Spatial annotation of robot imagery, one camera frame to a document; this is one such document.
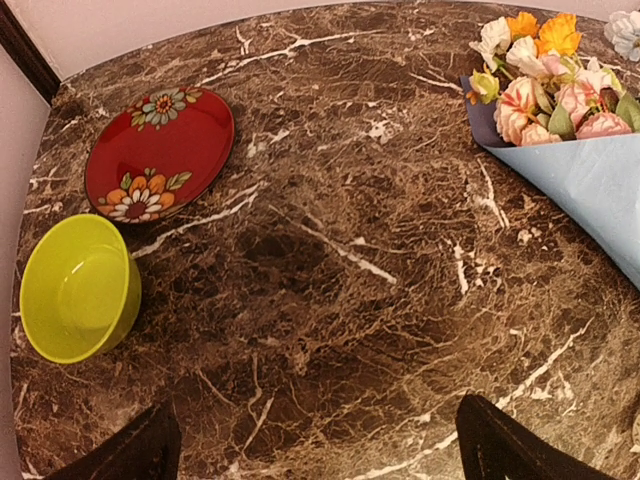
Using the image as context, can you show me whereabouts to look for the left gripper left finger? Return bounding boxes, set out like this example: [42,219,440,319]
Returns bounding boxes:
[48,401,181,479]

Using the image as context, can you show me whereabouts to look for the light blue fake flower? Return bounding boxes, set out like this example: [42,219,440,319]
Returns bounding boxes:
[604,10,640,62]

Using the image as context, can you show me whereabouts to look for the blue wrapping paper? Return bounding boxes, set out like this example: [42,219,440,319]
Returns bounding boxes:
[466,103,639,286]

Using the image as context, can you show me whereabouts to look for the left black frame post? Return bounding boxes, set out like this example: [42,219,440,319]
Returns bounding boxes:
[0,0,61,106]

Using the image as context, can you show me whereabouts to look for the green bowl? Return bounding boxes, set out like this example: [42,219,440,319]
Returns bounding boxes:
[19,214,142,364]

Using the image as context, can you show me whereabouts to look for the pink fake flower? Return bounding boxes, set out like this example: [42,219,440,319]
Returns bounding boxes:
[489,55,639,147]

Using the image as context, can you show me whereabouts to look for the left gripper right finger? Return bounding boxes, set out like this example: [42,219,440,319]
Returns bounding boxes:
[455,394,609,480]

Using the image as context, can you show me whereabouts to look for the red decorated plate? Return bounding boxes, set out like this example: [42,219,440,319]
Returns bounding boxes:
[84,87,235,224]

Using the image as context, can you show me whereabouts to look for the orange fake flower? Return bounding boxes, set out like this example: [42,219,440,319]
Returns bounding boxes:
[506,12,582,57]

